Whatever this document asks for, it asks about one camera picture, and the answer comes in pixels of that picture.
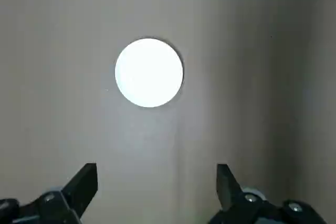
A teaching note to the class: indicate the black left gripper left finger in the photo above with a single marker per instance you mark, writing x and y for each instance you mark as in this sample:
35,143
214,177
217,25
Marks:
81,190

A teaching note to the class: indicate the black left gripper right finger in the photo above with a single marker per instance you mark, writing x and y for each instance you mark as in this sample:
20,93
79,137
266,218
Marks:
228,190

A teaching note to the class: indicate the white round disc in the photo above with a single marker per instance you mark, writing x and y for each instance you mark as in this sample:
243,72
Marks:
148,73

